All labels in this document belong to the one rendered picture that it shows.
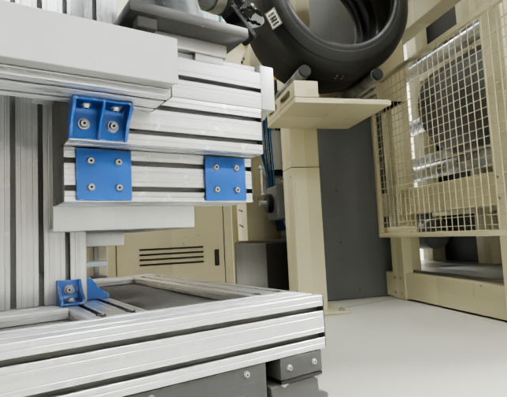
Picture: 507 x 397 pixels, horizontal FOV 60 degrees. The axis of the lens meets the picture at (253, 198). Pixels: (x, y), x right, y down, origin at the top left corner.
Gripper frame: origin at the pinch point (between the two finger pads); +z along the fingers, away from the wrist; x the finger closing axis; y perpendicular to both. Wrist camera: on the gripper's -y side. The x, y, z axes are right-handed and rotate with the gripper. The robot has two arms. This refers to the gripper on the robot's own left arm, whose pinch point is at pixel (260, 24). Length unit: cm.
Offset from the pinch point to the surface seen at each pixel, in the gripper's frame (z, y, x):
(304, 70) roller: 19.0, -13.1, 1.1
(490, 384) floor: -19, -112, -20
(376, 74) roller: 39.8, -22.1, -15.0
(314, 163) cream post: 52, -36, 28
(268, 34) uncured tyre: 14.4, 4.1, 5.5
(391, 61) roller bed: 81, -8, -14
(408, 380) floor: -24, -106, -6
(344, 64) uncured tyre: 28.8, -15.9, -9.4
